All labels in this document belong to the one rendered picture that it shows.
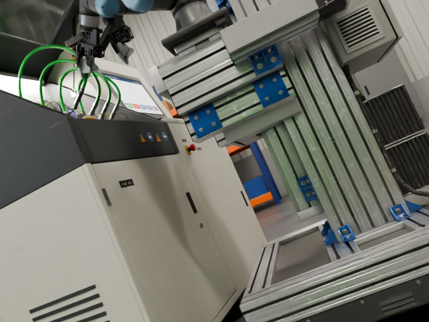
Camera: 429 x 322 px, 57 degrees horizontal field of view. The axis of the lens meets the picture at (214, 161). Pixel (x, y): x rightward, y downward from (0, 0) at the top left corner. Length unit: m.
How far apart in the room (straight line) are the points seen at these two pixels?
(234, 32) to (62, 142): 0.64
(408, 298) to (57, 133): 1.12
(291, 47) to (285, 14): 0.33
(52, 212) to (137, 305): 0.41
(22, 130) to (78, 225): 0.37
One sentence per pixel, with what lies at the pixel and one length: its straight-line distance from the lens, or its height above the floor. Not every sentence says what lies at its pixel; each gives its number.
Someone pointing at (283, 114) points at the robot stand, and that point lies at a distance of 1.35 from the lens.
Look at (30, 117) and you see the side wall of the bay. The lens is 1.45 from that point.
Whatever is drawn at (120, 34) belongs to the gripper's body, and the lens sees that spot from 1.81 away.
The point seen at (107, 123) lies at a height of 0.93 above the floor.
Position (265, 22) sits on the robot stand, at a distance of 1.16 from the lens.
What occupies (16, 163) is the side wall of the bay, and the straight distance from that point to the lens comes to 1.50.
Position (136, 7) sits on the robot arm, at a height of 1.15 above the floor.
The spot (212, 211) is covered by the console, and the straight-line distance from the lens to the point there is 1.97.
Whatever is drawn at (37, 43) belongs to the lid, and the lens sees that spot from 2.22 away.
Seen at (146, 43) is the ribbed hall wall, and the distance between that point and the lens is 8.93.
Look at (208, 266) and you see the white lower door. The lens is 1.74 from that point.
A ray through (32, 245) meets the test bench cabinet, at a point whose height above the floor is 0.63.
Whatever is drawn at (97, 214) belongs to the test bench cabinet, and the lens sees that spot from 1.31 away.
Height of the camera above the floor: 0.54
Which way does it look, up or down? 5 degrees up
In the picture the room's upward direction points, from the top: 24 degrees counter-clockwise
